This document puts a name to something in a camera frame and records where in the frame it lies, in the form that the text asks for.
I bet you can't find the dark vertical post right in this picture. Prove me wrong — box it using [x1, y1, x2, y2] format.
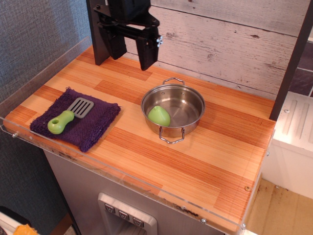
[269, 0, 313, 121]

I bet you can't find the green lime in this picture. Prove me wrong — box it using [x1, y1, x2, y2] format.
[148, 106, 171, 127]

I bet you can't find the purple towel cloth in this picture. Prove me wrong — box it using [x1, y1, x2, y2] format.
[30, 88, 121, 152]

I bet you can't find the white plastic cabinet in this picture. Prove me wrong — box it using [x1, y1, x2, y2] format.
[262, 92, 313, 198]

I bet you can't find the stainless steel pot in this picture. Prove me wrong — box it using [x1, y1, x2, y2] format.
[140, 77, 205, 144]

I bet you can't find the clear acrylic table guard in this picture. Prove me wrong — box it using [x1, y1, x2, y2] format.
[4, 47, 275, 235]

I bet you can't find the silver dispenser panel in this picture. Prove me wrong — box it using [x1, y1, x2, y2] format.
[98, 192, 158, 235]

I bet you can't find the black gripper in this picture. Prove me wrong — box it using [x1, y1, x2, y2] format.
[94, 0, 163, 71]

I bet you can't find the green handled grey spatula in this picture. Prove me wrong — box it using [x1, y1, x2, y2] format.
[47, 97, 94, 135]

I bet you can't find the yellow cloth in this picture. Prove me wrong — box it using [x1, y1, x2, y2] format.
[13, 224, 38, 235]

